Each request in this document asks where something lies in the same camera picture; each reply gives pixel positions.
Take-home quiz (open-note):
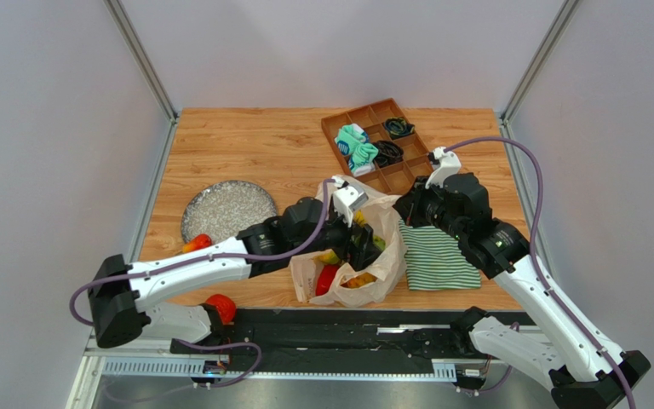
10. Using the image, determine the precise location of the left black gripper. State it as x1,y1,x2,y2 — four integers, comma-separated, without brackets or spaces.
290,204,385,272

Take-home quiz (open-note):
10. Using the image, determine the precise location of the translucent beige plastic bag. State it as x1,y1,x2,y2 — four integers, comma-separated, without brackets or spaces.
289,176,407,308

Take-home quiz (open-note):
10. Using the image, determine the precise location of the yellow banana bunch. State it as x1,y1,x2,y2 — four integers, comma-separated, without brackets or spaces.
353,210,366,227

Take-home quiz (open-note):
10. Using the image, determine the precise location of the small pineapple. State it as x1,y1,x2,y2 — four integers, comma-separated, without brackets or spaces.
341,273,377,289

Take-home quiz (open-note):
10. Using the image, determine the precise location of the yellow green mango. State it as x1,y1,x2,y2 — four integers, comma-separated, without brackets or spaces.
316,251,342,265

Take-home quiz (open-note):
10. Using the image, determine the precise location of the red bell pepper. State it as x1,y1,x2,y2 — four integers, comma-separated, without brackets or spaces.
315,264,340,297

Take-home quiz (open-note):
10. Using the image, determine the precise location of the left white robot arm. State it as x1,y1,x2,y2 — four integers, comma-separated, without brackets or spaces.
86,188,381,349

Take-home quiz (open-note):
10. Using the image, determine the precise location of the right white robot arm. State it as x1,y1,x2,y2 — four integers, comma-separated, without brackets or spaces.
394,173,651,408

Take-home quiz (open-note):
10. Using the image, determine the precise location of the green striped cloth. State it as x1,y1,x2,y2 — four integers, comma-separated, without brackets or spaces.
399,220,481,291

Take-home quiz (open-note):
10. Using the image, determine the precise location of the brown compartment tray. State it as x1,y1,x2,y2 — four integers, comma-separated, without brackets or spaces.
321,98,433,194

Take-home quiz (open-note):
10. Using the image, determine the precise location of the black yellow sock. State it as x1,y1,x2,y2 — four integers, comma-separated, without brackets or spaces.
382,117,415,140

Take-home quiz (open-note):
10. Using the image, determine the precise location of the mint green sock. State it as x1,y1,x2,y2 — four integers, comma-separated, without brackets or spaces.
334,124,379,176

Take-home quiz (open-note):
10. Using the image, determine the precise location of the grey fruit plate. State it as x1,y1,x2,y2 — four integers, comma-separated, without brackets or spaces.
181,180,277,243

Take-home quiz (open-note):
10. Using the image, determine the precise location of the red orange peach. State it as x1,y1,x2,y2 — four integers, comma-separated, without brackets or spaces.
205,294,237,324

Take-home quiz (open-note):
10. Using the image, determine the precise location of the small red orange fruit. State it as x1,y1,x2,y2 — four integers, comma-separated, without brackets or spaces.
181,233,213,254

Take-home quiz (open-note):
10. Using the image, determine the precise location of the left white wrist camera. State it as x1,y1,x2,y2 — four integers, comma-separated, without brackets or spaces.
331,176,369,228

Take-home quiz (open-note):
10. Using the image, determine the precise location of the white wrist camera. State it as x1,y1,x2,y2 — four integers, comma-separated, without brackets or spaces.
331,176,369,228
427,147,462,187

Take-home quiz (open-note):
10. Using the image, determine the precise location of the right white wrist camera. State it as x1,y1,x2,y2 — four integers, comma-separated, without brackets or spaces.
427,147,462,187

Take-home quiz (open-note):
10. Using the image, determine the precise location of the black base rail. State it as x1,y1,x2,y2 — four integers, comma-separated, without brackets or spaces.
117,306,566,384

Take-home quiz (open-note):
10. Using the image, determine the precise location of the right aluminium frame post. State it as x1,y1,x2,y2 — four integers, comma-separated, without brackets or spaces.
501,0,582,121

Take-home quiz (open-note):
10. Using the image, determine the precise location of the aluminium frame post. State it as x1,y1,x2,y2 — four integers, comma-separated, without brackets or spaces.
501,0,582,121
104,0,179,121

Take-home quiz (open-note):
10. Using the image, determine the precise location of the left aluminium frame post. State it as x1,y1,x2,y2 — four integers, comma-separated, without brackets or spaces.
104,0,179,121

